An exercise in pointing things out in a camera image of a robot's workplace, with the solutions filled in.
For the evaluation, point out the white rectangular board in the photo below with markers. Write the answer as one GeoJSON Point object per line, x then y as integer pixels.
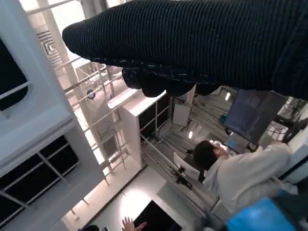
{"type": "Point", "coordinates": [181, 115]}

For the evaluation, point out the white cabinet with dark panels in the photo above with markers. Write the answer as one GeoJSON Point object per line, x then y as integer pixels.
{"type": "Point", "coordinates": [130, 134]}

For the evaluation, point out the black flat screen panel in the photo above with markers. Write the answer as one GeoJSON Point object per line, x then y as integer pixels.
{"type": "Point", "coordinates": [158, 216]}

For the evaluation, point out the right robot hand black glove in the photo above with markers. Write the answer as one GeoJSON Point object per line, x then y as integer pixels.
{"type": "Point", "coordinates": [183, 41]}

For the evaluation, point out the round blue sign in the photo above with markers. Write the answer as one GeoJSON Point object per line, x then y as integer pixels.
{"type": "Point", "coordinates": [91, 94]}

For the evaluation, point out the oval ceiling lamp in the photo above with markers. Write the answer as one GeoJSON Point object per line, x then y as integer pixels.
{"type": "Point", "coordinates": [191, 134]}
{"type": "Point", "coordinates": [227, 95]}

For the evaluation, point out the large dark computer monitor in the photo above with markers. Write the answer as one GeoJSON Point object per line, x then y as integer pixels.
{"type": "Point", "coordinates": [252, 115]}

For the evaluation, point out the left robot hand blue tape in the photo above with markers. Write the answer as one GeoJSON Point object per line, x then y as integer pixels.
{"type": "Point", "coordinates": [260, 216]}

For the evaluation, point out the square ceiling air vent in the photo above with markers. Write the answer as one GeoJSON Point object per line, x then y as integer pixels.
{"type": "Point", "coordinates": [49, 47]}

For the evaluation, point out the person's hand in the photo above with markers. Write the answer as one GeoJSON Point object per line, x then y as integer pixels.
{"type": "Point", "coordinates": [128, 223]}

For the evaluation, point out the teal green box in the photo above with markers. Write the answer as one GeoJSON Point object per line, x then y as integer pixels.
{"type": "Point", "coordinates": [222, 119]}

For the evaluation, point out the small lit laptop screen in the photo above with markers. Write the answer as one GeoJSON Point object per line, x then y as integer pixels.
{"type": "Point", "coordinates": [235, 143]}

